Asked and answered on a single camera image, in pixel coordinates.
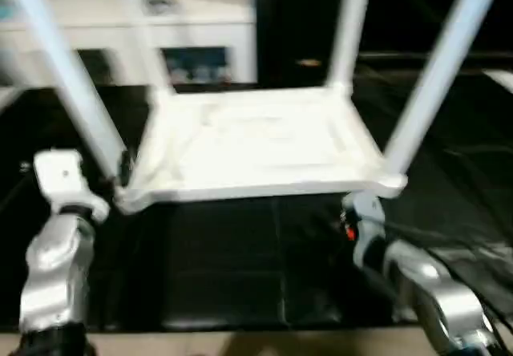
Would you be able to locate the black mat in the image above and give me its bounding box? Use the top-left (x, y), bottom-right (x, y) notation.
top-left (0, 67), bottom-right (513, 332)

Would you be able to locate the white flat board strip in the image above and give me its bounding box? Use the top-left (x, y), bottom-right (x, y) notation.
top-left (483, 69), bottom-right (513, 93)
top-left (0, 87), bottom-right (23, 112)

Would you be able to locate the white cabinet with glass doors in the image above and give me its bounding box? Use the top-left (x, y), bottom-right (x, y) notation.
top-left (0, 0), bottom-right (258, 89)

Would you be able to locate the long black bar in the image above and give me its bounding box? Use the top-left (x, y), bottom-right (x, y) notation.
top-left (359, 51), bottom-right (513, 63)

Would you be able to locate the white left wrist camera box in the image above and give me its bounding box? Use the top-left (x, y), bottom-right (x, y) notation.
top-left (32, 149), bottom-right (112, 225)

